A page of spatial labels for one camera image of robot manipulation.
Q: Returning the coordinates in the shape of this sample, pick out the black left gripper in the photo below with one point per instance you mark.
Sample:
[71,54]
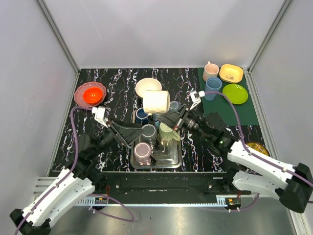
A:
[117,133]

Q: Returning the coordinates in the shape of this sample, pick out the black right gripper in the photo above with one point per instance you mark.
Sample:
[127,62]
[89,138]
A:
[172,118]

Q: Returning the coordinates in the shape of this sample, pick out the light green mug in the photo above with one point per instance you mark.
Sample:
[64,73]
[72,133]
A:
[167,134]

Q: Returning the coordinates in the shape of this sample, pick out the dark grey mug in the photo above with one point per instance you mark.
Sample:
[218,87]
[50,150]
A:
[149,133]

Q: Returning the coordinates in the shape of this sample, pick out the pink purple mug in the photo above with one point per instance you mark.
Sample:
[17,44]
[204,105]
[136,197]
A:
[143,154]

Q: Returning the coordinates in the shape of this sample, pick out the cream white mug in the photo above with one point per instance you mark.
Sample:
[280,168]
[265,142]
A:
[156,102]

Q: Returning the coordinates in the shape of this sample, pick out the light blue mug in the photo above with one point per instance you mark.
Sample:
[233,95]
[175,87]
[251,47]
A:
[155,121]

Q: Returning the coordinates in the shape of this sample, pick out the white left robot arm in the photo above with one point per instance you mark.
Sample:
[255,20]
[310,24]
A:
[77,180]

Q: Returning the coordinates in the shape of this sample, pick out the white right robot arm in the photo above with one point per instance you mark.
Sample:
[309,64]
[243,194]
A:
[291,185]

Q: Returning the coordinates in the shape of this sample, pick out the dark blue mug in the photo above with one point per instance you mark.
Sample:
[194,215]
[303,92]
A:
[141,117]

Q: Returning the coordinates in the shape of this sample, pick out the small grey blue cup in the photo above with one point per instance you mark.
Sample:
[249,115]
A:
[174,107]

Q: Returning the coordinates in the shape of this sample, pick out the metal tray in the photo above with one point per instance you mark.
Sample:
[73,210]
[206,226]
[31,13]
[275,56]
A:
[166,153]

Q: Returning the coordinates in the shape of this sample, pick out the white bowl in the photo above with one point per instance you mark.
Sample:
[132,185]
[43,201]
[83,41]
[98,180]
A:
[147,84]

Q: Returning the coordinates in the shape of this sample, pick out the orange bowl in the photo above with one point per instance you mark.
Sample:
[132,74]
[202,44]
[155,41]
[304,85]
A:
[92,95]

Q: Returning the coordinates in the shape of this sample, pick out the blue plastic tumbler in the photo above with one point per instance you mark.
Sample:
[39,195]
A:
[212,85]

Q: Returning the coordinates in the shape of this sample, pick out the pink plate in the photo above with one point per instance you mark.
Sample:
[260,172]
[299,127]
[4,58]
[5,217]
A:
[78,95]

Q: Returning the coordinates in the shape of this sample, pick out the lime green plate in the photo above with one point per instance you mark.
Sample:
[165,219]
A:
[236,93]

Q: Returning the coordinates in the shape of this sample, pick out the yellow square bowl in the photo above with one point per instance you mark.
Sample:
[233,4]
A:
[231,74]

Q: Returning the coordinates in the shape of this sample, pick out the yellow patterned dish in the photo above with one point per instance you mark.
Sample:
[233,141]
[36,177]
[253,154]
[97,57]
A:
[255,146]

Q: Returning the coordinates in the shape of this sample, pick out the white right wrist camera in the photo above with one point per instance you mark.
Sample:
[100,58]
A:
[196,98]

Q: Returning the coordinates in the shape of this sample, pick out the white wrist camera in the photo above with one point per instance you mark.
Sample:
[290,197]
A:
[196,98]
[99,113]

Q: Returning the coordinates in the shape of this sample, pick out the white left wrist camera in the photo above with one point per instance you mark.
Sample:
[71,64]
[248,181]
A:
[99,113]

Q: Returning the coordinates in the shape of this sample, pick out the pink cup with handle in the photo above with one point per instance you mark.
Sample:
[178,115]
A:
[210,70]

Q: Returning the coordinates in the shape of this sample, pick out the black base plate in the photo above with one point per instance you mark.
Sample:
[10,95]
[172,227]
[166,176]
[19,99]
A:
[166,187]

